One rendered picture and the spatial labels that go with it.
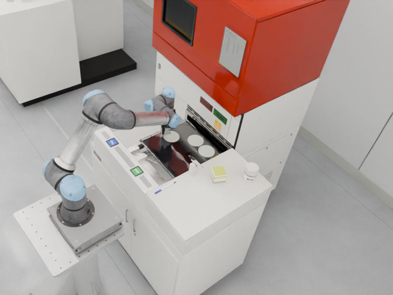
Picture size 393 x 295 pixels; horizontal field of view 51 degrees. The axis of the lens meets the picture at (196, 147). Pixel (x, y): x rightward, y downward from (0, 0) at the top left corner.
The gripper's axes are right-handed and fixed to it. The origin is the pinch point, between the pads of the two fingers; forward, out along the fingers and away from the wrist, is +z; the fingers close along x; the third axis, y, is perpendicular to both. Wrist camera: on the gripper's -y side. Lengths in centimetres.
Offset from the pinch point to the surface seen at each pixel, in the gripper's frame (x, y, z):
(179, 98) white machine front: 29.4, 14.1, -4.7
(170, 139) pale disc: -2.3, 5.3, 1.3
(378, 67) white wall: 56, 170, -13
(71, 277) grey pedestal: -57, -57, 65
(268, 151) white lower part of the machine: 3, 76, 22
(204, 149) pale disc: -12.1, 25.5, 1.3
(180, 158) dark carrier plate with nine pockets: -18.7, 9.5, 1.3
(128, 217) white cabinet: -34, -22, 37
